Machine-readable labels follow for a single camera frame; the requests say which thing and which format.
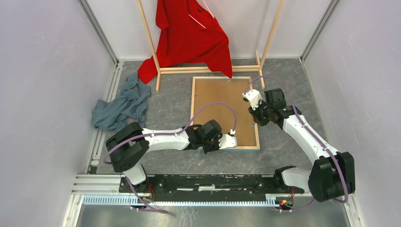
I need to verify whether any blue picture frame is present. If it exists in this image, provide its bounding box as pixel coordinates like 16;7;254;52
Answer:
191;76;261;151

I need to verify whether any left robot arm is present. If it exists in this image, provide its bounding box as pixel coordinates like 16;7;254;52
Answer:
103;120;223;193

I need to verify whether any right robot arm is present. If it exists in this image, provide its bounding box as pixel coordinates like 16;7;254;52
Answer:
242;88;356;203

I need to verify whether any wooden clothes rack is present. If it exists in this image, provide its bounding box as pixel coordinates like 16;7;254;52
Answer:
136;0;285;92

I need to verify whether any grey-blue cloth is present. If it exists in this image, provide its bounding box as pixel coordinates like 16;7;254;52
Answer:
91;72;151;132

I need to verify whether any red shirt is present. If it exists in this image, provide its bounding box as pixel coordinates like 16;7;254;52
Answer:
155;0;233;78

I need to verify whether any pink clothes hanger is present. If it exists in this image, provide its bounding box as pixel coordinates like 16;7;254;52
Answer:
186;0;215;29

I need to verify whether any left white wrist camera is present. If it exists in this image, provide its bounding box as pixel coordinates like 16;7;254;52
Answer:
218;129;237;150

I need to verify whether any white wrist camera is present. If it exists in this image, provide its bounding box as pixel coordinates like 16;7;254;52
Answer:
242;89;263;110
218;129;237;150

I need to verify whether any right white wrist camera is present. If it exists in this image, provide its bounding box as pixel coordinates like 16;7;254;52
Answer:
242;89;263;110

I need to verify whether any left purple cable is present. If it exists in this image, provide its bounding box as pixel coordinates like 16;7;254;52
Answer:
103;101;239;215

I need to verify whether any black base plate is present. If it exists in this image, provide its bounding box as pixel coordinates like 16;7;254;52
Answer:
134;174;304;202

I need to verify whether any white cable duct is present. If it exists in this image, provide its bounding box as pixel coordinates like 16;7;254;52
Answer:
82;195;279;208

